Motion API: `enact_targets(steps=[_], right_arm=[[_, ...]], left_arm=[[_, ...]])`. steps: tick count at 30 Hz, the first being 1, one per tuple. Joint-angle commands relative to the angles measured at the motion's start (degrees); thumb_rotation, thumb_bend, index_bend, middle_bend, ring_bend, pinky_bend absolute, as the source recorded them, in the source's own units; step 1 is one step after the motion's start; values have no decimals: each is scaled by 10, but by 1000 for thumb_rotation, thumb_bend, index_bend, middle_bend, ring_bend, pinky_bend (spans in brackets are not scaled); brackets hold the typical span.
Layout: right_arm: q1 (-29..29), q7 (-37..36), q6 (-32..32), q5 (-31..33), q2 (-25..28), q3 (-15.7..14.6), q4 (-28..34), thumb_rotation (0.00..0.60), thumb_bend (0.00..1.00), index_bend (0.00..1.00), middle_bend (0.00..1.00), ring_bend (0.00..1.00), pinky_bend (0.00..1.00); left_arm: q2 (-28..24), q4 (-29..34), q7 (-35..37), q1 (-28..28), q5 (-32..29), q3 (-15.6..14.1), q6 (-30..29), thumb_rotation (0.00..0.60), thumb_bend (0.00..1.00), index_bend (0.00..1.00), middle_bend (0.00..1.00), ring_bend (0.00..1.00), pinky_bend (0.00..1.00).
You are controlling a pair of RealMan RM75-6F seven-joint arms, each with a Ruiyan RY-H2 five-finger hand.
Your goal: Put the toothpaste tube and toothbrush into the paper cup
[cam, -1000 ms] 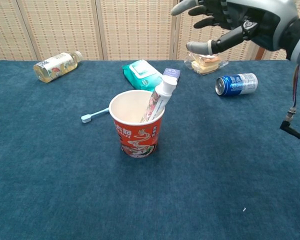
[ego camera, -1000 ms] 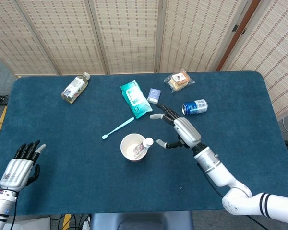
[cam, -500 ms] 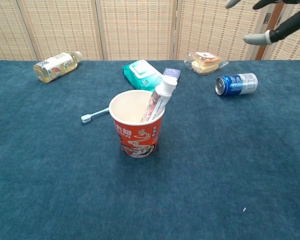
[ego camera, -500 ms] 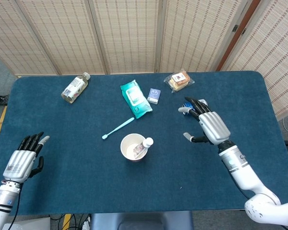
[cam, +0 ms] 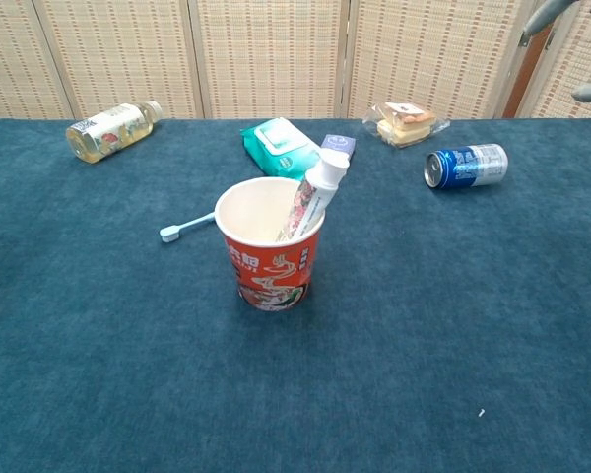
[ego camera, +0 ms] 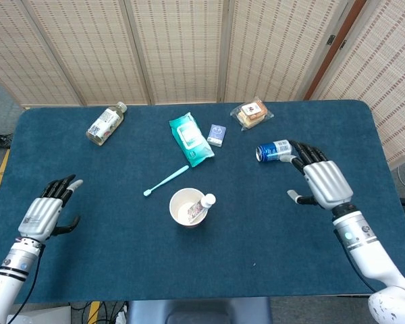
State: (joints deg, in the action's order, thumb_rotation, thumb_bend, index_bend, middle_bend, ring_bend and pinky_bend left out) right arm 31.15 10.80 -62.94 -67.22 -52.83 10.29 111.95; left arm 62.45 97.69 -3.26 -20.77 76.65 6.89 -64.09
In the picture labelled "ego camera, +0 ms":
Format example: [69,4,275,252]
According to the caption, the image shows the white floor box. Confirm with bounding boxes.
[6,304,72,324]

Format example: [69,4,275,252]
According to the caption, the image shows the red paper noodle cup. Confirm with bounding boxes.
[169,188,210,229]

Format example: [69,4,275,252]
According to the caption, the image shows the black floor cables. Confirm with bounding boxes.
[70,301,128,324]

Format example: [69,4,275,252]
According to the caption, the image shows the light blue toothbrush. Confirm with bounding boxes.
[143,165,190,198]

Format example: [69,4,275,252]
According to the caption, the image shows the small purple tissue pack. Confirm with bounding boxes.
[207,124,227,147]

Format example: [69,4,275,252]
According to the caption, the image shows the wrapped sandwich cake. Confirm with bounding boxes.
[229,97,275,132]

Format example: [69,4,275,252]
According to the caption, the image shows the white toothpaste tube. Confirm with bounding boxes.
[186,193,217,224]

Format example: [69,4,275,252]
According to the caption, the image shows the teal wet wipes pack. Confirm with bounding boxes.
[168,111,215,168]

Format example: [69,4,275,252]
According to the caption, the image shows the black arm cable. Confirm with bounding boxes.
[333,229,377,293]
[6,246,43,324]

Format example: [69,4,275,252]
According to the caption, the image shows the yellow drink plastic bottle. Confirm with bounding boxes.
[85,101,128,146]

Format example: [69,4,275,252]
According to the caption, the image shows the narrow bamboo screen panel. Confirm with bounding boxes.
[310,0,405,169]

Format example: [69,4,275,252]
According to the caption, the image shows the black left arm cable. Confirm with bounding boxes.
[6,246,43,324]

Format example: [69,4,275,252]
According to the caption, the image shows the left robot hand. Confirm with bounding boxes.
[17,174,84,244]

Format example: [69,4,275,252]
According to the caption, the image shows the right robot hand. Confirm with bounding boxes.
[279,140,354,212]

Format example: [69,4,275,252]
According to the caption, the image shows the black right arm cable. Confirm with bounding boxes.
[333,229,377,293]

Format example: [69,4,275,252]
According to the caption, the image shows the brown wooden post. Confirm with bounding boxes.
[303,0,369,101]

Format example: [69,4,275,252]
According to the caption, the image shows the wide bamboo folding screen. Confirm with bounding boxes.
[0,0,358,107]

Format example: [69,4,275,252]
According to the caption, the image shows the blue drink can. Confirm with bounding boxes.
[255,138,293,163]

